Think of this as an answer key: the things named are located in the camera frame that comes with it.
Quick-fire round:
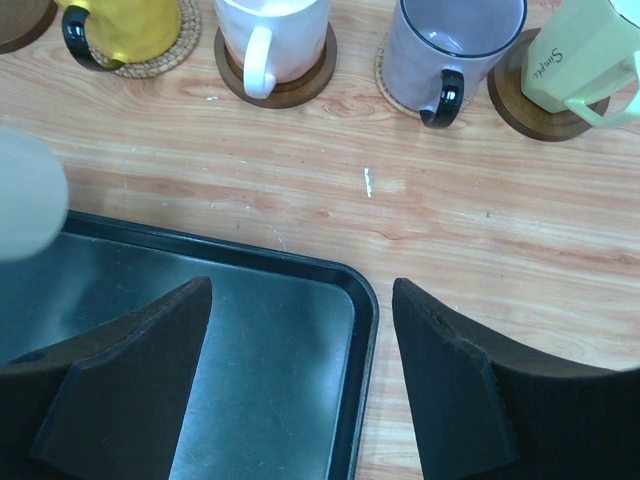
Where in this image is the pale green octagonal mug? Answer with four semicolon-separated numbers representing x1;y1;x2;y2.
521;0;639;128

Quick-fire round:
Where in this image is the black plastic tray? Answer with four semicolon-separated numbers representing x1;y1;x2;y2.
1;212;379;479

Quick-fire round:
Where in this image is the pink mug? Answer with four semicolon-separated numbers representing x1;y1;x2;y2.
214;0;330;99

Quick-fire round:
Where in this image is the cream yellow mug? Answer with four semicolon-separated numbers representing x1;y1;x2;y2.
1;126;69;263

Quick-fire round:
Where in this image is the purple mug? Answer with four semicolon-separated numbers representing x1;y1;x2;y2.
381;0;527;129

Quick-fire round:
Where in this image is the brown wooden coaster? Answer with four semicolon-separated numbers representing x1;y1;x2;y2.
214;24;338;109
487;29;596;142
0;0;58;54

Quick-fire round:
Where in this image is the woven rattan coaster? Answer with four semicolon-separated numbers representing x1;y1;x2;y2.
375;24;487;129
97;1;202;79

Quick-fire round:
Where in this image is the yellow glass mug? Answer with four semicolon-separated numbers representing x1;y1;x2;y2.
56;0;182;71

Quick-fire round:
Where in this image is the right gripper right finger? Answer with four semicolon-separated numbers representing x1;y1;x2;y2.
392;278;639;479

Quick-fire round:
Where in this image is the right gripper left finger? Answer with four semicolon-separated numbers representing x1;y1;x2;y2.
1;276;212;479

